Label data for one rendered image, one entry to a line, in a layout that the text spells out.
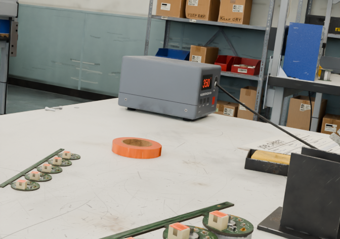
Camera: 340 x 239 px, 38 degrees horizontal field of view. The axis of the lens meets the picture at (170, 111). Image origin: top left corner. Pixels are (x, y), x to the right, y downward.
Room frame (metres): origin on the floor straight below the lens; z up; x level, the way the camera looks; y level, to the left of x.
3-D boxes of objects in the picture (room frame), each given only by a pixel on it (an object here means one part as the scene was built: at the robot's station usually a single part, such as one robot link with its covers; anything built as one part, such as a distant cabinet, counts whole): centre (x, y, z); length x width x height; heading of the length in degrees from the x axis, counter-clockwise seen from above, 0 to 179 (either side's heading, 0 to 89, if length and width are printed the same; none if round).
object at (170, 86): (0.91, 0.00, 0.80); 0.15 x 0.12 x 0.10; 67
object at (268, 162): (0.59, -0.14, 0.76); 0.07 x 0.05 x 0.02; 77
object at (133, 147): (0.59, 0.04, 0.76); 0.06 x 0.06 x 0.01
